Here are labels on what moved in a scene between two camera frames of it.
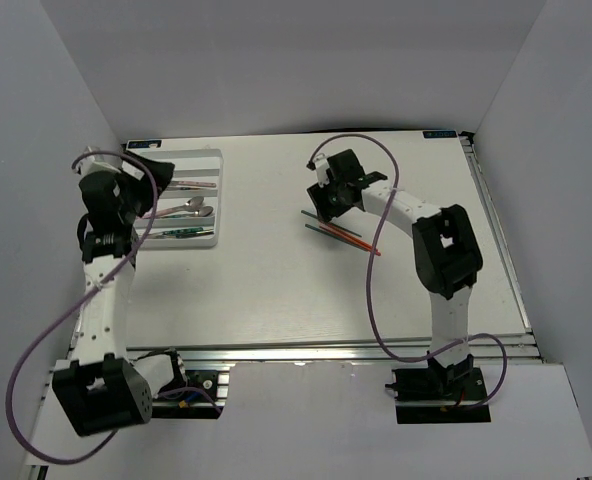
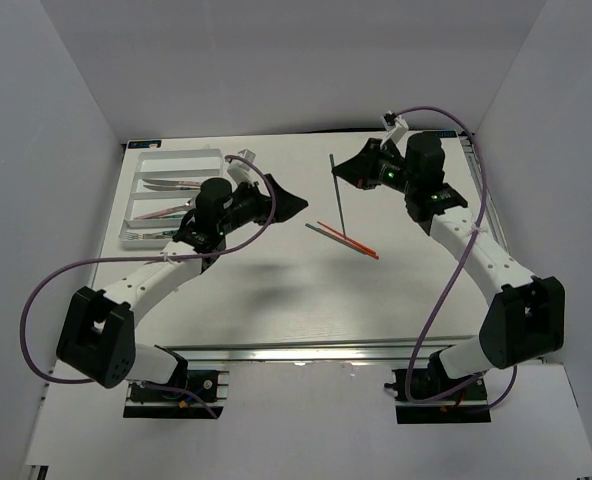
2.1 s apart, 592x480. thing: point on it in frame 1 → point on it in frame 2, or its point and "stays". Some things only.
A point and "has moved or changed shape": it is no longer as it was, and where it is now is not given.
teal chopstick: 331,223 has moved or changed shape
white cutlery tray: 189,205 stays
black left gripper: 145,184 → 286,204
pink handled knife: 193,183 stays
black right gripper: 319,198 → 359,169
